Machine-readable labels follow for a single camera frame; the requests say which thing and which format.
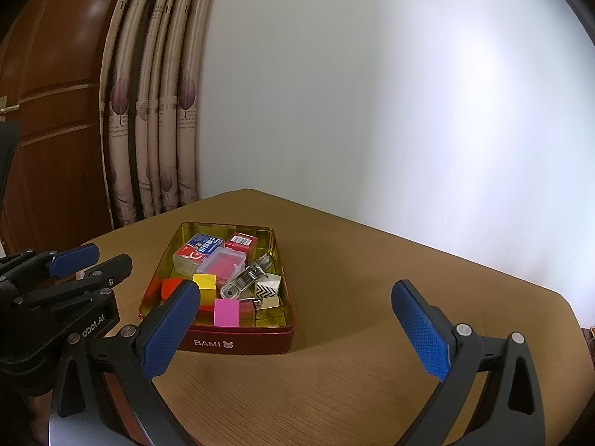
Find clear case red contents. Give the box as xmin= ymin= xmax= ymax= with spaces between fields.
xmin=197 ymin=247 xmax=246 ymax=287

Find yellow toy block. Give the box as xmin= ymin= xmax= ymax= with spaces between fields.
xmin=193 ymin=273 xmax=218 ymax=309

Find beige patterned curtain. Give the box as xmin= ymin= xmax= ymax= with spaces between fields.
xmin=99 ymin=0 xmax=213 ymax=227

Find brown wooden door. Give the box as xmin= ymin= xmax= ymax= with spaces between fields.
xmin=1 ymin=0 xmax=118 ymax=254

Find brass door handle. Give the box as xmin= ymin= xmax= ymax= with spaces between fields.
xmin=0 ymin=96 xmax=20 ymax=116

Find red rectangular block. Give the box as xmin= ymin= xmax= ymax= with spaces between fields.
xmin=160 ymin=278 xmax=184 ymax=303

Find pink rectangular block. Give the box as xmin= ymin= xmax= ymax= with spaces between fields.
xmin=214 ymin=299 xmax=241 ymax=328

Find large metal spring clamp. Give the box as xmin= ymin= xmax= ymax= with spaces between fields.
xmin=220 ymin=254 xmax=274 ymax=299

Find black white chevron box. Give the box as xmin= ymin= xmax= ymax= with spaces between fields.
xmin=254 ymin=274 xmax=282 ymax=310

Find blue red toothpick box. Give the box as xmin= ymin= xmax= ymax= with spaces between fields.
xmin=173 ymin=233 xmax=224 ymax=276

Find small red white box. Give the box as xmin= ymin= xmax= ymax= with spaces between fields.
xmin=224 ymin=232 xmax=258 ymax=255

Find red gold tin box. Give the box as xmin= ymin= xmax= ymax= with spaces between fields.
xmin=139 ymin=222 xmax=295 ymax=355

